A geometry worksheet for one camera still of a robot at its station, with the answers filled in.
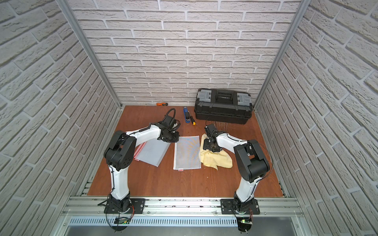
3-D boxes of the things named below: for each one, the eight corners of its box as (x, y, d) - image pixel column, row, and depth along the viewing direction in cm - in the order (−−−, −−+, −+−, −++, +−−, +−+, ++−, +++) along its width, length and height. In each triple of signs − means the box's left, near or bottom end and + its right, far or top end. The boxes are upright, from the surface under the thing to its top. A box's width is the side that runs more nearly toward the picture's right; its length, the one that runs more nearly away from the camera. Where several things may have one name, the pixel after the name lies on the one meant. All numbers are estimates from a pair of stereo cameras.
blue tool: (186, 123, 110) (185, 120, 108) (183, 109, 119) (183, 107, 117) (190, 122, 111) (190, 120, 108) (187, 109, 120) (187, 106, 117)
